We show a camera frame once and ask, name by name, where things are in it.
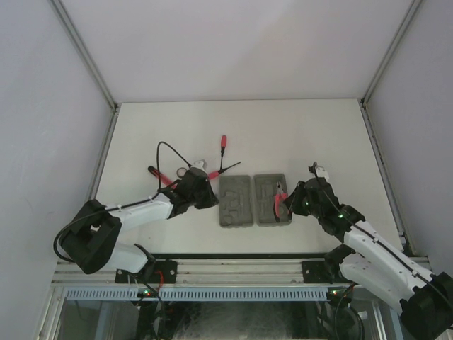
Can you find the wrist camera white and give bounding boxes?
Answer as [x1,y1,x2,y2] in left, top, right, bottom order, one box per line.
[312,164,330,181]
[191,159,207,173]

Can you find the grey plastic tool case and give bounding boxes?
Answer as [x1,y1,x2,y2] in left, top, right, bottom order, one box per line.
[219,174,292,228]

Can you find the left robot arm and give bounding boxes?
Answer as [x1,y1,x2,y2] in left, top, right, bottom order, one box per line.
[52,166,219,283]

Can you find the red black pliers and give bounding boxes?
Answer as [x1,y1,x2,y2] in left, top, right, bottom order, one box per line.
[273,181,288,222]

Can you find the left aluminium frame post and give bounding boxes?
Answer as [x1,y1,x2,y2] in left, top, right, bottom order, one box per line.
[47,0,118,199]

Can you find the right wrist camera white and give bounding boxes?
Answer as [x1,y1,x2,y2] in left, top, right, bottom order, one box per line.
[312,164,330,181]

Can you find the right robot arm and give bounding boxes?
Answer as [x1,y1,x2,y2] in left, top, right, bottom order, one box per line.
[284,177,452,339]

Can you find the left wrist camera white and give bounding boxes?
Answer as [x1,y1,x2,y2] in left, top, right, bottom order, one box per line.
[191,159,207,173]

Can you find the right black cable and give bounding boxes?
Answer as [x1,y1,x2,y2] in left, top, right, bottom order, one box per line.
[307,161,453,309]

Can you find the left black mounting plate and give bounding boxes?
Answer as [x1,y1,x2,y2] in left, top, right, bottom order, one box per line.
[115,259,178,284]

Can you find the black cable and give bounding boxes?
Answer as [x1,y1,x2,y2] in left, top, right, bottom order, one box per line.
[307,161,453,309]
[52,141,195,263]

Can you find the right aluminium frame post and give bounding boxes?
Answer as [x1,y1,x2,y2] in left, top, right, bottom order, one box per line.
[357,0,425,232]

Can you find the aluminium frame post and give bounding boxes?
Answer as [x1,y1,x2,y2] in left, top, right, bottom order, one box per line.
[47,0,118,199]
[357,0,425,232]

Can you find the red utility knife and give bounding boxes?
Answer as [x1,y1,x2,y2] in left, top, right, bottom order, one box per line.
[147,166,178,188]

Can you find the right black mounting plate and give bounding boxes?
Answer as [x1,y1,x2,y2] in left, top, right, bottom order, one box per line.
[302,261,342,283]

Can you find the black mounting plate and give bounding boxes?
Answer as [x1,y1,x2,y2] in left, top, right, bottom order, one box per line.
[302,261,342,283]
[115,259,178,284]

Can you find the left black cable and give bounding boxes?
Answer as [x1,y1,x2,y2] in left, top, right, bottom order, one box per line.
[52,141,195,263]

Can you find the red screwdriver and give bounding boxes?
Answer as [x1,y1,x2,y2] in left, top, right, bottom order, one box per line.
[219,135,227,170]
[208,161,241,181]

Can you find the grey slotted cable duct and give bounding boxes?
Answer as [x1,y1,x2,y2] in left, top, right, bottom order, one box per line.
[65,287,329,302]

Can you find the aluminium front rail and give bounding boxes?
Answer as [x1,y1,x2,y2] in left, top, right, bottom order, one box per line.
[51,258,324,286]

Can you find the black tape roll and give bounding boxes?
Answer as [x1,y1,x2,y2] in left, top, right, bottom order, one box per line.
[176,167,187,179]

